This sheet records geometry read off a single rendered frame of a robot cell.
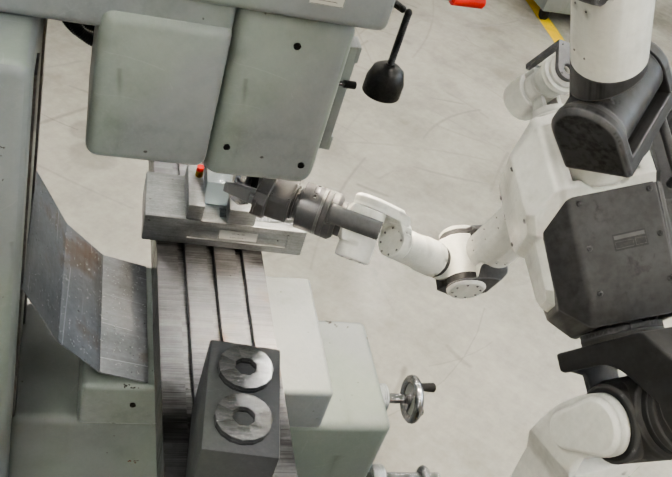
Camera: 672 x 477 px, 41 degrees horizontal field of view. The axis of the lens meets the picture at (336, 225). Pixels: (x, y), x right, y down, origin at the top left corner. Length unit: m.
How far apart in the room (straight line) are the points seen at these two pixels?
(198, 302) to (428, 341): 1.60
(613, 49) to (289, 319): 1.12
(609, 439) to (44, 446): 1.13
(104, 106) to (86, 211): 2.04
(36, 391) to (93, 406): 0.15
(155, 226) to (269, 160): 0.49
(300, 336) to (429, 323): 1.48
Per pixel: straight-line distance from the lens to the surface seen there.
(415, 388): 2.17
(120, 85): 1.37
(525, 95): 1.42
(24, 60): 1.26
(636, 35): 1.06
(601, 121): 1.12
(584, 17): 1.04
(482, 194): 4.14
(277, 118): 1.44
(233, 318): 1.82
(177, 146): 1.44
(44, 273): 1.71
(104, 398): 1.80
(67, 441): 1.92
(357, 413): 2.00
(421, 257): 1.70
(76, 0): 1.32
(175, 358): 1.72
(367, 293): 3.37
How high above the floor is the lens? 2.22
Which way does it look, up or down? 38 degrees down
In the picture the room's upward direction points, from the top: 19 degrees clockwise
